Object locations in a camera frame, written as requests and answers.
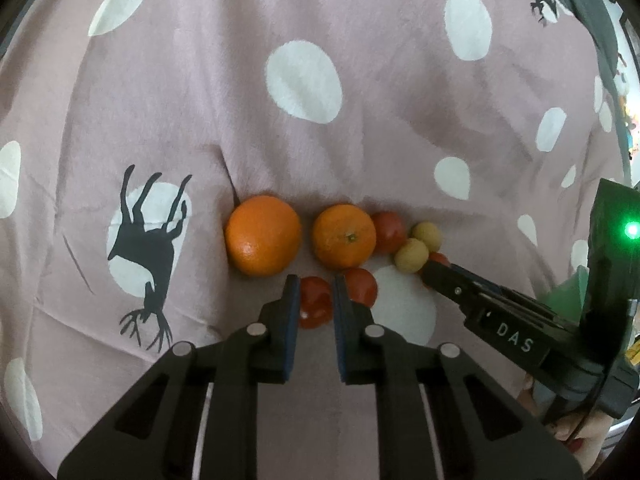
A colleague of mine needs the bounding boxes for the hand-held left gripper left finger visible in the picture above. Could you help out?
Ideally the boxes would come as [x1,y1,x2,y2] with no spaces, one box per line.
[56,274,302,480]

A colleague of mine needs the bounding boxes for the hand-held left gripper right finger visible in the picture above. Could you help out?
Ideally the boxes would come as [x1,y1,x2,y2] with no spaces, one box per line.
[332,272,586,480]

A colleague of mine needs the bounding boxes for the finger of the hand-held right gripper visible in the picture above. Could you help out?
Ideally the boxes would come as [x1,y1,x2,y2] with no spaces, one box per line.
[447,264,561,323]
[420,261,483,317]

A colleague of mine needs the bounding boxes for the red tomato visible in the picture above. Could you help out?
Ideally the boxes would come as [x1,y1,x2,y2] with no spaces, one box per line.
[422,251,452,288]
[342,267,379,309]
[370,211,408,255]
[298,276,335,330]

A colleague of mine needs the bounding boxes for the person's right hand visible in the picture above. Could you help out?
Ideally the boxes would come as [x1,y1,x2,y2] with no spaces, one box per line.
[517,374,620,463]

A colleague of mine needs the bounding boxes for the yellow longan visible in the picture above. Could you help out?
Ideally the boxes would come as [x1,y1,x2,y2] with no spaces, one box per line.
[411,221,443,252]
[394,238,430,274]

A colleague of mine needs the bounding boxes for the green bag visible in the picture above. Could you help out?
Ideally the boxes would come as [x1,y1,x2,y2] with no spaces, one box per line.
[545,265,594,322]

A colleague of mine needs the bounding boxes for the small orange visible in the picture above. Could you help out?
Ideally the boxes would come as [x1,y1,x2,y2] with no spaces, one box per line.
[312,203,377,270]

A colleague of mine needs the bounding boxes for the large orange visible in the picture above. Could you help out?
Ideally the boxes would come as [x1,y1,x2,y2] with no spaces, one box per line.
[224,195,304,277]

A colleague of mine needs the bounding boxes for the pink printed blanket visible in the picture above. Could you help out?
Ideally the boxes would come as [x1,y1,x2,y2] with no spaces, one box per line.
[0,0,632,480]

